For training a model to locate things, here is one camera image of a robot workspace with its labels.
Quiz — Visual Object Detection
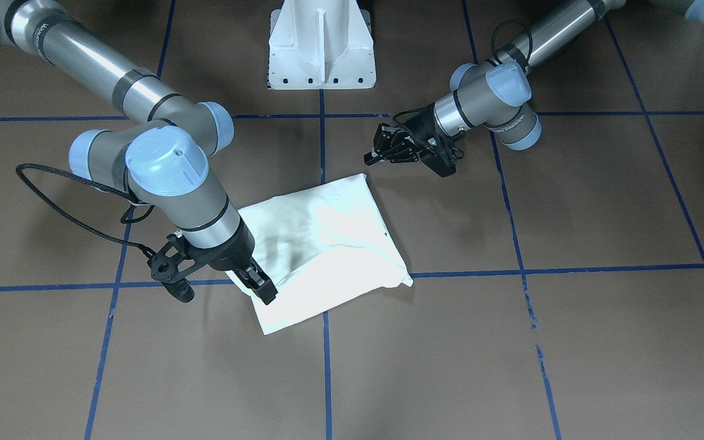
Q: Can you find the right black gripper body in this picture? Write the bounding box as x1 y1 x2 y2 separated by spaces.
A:
190 220 256 272

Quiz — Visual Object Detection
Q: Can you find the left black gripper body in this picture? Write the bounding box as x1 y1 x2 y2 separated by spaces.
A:
407 105 449 153

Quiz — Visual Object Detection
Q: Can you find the cream long-sleeve printed shirt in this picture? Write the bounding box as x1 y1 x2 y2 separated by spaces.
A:
235 174 413 335

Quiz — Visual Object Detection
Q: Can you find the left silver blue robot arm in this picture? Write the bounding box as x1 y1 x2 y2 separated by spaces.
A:
361 1 704 177

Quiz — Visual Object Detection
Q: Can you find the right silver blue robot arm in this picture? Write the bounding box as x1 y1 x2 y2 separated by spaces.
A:
0 1 277 304

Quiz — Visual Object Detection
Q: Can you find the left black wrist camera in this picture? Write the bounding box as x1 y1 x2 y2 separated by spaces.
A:
419 137 466 178

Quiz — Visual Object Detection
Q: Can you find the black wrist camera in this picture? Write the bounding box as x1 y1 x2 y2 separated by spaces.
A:
419 137 466 178
147 231 196 303

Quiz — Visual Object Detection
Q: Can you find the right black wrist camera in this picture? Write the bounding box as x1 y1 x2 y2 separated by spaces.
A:
147 231 196 303

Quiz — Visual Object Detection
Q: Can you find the white column mount base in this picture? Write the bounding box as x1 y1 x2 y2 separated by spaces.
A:
266 1 377 91

